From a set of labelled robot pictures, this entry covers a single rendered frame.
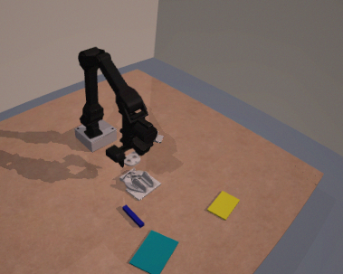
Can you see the yellow flat rectangular plate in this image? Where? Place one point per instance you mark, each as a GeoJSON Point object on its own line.
{"type": "Point", "coordinates": [223, 205]}

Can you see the teal flat rectangular plate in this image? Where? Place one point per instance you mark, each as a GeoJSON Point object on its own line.
{"type": "Point", "coordinates": [154, 253]}

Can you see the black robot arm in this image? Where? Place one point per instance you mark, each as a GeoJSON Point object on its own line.
{"type": "Point", "coordinates": [127, 99]}

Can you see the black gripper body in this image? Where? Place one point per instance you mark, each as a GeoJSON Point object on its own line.
{"type": "Point", "coordinates": [117, 154]}

